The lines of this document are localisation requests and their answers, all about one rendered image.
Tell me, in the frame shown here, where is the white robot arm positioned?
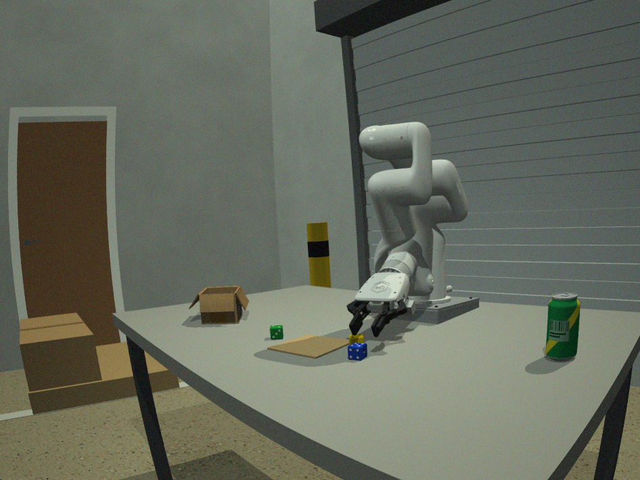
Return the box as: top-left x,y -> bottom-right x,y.
359,122 -> 468,316

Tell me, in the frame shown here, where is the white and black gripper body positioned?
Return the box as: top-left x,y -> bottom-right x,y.
355,267 -> 410,315

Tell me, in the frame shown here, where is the blue die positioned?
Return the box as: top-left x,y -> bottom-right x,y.
348,343 -> 367,361

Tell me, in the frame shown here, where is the green die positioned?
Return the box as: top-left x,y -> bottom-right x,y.
270,325 -> 283,339

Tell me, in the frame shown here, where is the tan square mat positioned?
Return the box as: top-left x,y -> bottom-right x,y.
267,335 -> 349,359

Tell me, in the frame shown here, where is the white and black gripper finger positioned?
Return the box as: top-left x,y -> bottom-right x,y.
371,299 -> 407,337
346,301 -> 371,335

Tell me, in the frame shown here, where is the brown cardboard box with flaps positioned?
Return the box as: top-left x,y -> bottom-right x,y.
189,286 -> 249,325

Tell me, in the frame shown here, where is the green drink can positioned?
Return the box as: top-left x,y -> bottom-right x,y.
545,292 -> 580,362

